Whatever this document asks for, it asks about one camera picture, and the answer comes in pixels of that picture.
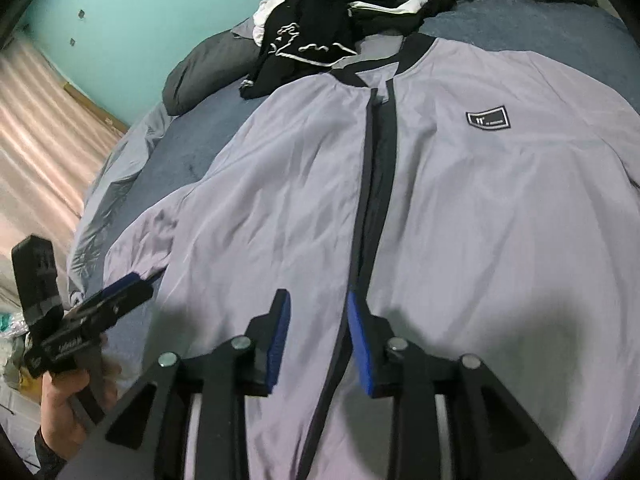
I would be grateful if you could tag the person's left hand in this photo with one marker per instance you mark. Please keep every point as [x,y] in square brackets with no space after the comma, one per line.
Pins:
[57,405]

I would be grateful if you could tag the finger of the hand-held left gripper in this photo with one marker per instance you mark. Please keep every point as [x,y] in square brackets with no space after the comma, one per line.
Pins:
[127,302]
[122,282]

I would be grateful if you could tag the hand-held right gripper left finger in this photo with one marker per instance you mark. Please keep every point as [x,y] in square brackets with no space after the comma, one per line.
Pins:
[280,345]

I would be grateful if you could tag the blue patterned bed sheet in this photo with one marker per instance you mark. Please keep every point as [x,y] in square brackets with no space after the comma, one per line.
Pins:
[175,160]

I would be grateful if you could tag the light grey blanket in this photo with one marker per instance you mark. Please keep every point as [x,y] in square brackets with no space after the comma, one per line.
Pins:
[105,195]

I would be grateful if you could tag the grey jacket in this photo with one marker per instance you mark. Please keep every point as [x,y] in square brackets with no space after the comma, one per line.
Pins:
[450,235]

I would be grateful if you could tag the grey garment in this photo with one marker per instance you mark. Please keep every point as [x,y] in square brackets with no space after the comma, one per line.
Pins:
[375,47]

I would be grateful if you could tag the pink curtain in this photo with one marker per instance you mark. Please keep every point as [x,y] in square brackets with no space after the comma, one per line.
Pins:
[40,150]

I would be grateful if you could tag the person's left forearm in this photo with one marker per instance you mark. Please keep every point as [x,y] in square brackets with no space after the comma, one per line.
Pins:
[50,452]

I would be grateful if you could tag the clear plastic bag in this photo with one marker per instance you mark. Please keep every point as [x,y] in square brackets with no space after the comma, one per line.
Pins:
[12,350]

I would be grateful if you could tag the wooden trim strip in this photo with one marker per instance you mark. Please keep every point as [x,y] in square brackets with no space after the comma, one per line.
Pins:
[95,107]

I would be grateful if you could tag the black printed garment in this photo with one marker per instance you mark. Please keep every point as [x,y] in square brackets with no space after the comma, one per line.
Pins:
[325,15]

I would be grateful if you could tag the white garment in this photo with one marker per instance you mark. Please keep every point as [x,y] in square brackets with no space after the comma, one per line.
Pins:
[262,15]

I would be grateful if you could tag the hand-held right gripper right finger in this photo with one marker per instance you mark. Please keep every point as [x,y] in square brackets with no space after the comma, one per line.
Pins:
[359,345]

